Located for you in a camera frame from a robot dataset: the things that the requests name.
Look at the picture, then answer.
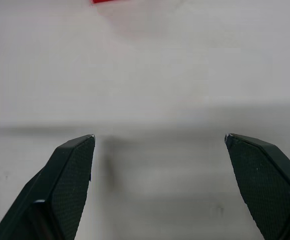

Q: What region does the red toy brick cube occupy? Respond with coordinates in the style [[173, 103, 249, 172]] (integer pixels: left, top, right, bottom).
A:
[[89, 0, 122, 5]]

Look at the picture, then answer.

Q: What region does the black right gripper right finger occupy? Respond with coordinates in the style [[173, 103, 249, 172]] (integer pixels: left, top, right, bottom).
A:
[[224, 133, 290, 240]]

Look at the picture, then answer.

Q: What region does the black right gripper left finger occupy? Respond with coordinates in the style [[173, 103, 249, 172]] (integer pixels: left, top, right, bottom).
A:
[[0, 134, 96, 240]]

